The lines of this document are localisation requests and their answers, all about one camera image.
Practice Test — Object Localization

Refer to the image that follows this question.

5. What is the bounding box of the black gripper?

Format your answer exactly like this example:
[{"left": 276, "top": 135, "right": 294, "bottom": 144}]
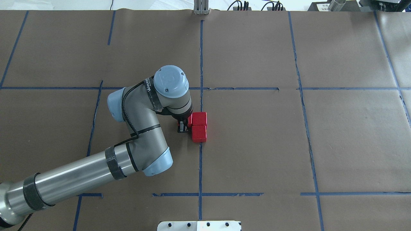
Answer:
[{"left": 177, "top": 118, "right": 191, "bottom": 133}]

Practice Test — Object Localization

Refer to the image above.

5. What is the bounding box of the red cube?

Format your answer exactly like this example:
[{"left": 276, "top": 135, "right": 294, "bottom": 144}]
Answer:
[
  {"left": 187, "top": 114, "right": 193, "bottom": 128},
  {"left": 191, "top": 125, "right": 207, "bottom": 143},
  {"left": 191, "top": 112, "right": 207, "bottom": 126}
]

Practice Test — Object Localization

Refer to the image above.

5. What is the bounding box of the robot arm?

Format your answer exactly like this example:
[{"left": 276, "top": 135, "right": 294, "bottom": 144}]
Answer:
[{"left": 1, "top": 65, "right": 193, "bottom": 230}]

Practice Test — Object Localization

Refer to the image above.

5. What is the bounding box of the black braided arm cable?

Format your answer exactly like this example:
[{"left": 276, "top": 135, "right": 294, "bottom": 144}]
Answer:
[{"left": 114, "top": 80, "right": 146, "bottom": 146}]

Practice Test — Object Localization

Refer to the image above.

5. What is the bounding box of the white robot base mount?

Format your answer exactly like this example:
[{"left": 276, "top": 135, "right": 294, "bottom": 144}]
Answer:
[{"left": 157, "top": 220, "right": 242, "bottom": 231}]

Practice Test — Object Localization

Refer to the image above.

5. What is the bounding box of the aluminium frame post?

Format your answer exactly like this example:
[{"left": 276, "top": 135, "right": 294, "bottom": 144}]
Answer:
[{"left": 193, "top": 0, "right": 210, "bottom": 15}]

